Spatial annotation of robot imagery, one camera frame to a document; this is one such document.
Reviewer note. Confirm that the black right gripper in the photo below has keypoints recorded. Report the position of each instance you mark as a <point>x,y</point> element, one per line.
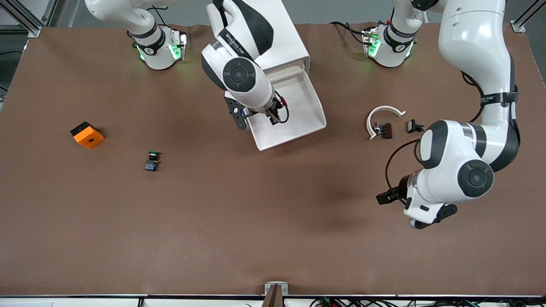
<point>272,114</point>

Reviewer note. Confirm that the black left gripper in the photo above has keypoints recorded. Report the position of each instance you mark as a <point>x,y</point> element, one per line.
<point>399,189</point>

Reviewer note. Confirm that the white plastic drawer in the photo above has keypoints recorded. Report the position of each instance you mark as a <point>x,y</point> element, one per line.
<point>292,65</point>
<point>300,113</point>

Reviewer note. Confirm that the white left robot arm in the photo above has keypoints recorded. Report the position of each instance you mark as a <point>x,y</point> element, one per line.
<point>473,47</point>

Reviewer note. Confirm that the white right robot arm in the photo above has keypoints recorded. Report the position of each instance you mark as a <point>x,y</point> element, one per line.
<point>239,74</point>

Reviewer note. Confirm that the white drawer cabinet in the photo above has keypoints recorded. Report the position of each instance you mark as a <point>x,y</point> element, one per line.
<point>292,42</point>

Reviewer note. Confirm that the green push button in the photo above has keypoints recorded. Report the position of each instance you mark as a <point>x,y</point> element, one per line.
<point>152,160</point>

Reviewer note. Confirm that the dark brown block with clip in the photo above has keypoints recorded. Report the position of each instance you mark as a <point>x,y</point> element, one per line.
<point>386,131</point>

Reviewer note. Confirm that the small black plastic part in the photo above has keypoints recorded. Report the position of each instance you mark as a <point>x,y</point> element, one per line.
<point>413,126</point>

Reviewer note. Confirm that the brown table mat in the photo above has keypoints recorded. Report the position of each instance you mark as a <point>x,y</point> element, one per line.
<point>273,213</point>

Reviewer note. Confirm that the orange box with hole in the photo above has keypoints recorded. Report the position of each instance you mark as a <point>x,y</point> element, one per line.
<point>88,136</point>

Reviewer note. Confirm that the white curved plastic bracket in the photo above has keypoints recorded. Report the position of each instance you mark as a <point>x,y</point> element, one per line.
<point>377,111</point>

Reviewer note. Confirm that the grey metal mount bracket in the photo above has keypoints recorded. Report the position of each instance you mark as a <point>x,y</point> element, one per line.
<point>276,285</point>

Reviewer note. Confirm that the aluminium frame profile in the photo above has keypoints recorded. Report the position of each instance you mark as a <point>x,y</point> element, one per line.
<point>25,19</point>
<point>522,23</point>

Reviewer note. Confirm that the white table edge rail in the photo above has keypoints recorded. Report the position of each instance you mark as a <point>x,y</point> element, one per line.
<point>85,302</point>

